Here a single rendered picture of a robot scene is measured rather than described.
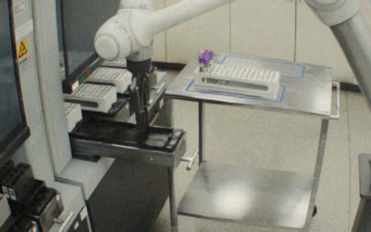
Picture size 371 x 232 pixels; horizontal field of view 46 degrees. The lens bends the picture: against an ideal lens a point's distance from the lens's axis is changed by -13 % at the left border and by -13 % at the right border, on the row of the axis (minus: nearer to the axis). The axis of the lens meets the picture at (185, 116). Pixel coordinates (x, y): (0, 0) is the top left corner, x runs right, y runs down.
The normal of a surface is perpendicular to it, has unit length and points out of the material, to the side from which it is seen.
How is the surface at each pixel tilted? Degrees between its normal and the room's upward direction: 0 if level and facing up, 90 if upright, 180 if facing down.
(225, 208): 0
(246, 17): 90
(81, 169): 0
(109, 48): 93
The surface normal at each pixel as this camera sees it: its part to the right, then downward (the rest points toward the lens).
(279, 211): -0.02, -0.88
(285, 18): -0.29, 0.45
